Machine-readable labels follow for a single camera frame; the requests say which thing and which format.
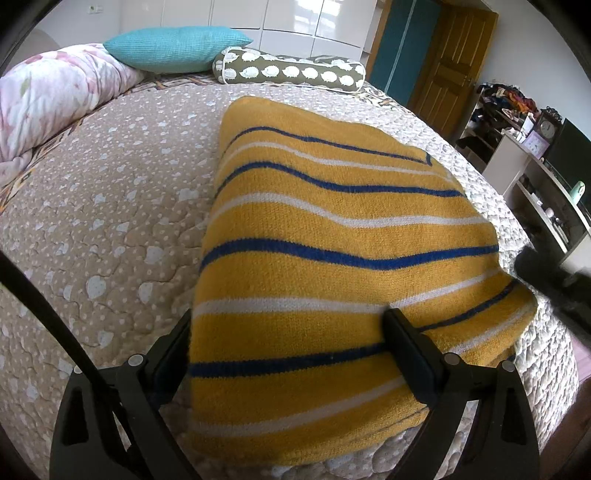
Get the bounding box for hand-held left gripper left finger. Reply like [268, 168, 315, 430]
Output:
[48, 309, 204, 480]

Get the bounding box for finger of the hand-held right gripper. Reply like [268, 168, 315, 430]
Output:
[514, 247, 591, 342]

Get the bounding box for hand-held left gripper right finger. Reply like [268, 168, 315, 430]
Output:
[382, 308, 541, 480]

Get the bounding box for yellow striped knit sweater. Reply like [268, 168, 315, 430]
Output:
[187, 96, 539, 467]

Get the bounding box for white shelf unit with clutter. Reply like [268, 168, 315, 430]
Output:
[480, 129, 591, 273]

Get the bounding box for black monitor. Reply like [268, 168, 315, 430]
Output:
[547, 117, 591, 185]

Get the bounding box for small table clock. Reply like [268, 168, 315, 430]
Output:
[538, 108, 561, 139]

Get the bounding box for beige dotted quilted bedspread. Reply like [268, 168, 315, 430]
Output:
[0, 83, 580, 480]

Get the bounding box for cluttered shelf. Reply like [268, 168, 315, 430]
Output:
[457, 80, 541, 162]

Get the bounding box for wooden door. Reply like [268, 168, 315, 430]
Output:
[409, 2, 499, 139]

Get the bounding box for geometric patterned blanket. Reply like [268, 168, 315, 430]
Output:
[0, 74, 402, 217]

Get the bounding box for teal wardrobe panel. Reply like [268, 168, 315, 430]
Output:
[369, 0, 444, 109]

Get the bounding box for pink floral fleece blanket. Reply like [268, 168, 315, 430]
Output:
[0, 44, 146, 185]

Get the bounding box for olive patterned bolster pillow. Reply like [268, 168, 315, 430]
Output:
[212, 46, 366, 94]

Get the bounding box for teal pillow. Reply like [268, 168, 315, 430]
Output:
[102, 26, 254, 75]

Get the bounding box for white glossy wardrobe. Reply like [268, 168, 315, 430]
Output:
[122, 0, 384, 61]

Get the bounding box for black cable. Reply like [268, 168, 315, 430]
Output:
[0, 256, 195, 480]

